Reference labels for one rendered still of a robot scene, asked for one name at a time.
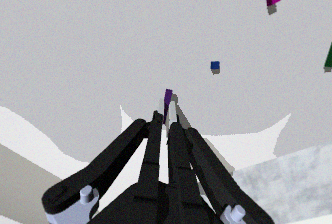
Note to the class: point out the small blue cube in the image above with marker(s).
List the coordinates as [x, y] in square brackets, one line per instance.
[215, 65]

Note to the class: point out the purple rod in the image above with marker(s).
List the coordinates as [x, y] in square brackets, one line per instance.
[167, 100]

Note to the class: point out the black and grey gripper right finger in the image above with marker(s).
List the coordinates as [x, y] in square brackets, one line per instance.
[231, 204]

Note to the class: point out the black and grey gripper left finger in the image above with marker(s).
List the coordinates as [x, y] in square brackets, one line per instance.
[75, 199]

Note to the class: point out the magenta rod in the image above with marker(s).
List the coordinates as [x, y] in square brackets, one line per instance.
[271, 2]

